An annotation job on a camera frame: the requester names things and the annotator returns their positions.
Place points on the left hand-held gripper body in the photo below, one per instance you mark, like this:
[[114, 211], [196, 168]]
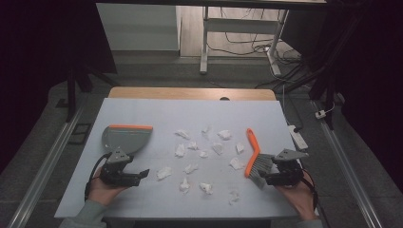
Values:
[[118, 156]]

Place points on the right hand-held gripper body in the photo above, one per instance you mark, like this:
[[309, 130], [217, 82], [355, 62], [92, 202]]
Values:
[[290, 172]]

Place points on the grey dustpan with orange edge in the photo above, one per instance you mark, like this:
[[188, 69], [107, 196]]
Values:
[[130, 137]]

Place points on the orange brush with grey bristles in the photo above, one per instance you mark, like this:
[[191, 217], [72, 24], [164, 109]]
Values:
[[255, 152]]

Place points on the white tissues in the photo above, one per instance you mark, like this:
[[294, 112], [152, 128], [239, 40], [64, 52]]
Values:
[[180, 150]]

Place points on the person's right hand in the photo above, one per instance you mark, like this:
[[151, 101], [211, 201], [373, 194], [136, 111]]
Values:
[[301, 199]]

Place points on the person's left hand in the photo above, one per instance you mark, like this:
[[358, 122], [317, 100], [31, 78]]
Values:
[[101, 191]]

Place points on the white power strip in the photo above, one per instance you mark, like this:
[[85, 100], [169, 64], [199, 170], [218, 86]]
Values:
[[297, 137]]

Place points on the small white adapter plug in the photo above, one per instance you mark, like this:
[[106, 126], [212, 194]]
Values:
[[320, 114]]

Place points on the black metal stand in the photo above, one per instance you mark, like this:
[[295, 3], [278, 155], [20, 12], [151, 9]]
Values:
[[326, 79], [72, 91]]

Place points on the wooden table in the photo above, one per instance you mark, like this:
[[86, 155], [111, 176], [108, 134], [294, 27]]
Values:
[[190, 93]]

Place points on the white cabinet panel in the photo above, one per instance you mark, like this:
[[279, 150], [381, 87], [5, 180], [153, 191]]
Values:
[[138, 27]]

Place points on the dark curtain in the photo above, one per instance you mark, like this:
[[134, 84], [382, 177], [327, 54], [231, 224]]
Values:
[[374, 63], [38, 47]]

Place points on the black rectangular floor frame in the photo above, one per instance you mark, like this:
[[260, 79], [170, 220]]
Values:
[[80, 133]]

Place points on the aluminium floor rail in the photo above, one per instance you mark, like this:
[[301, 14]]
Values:
[[345, 164], [44, 161]]

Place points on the white metal desk frame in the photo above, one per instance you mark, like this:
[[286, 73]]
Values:
[[240, 26]]

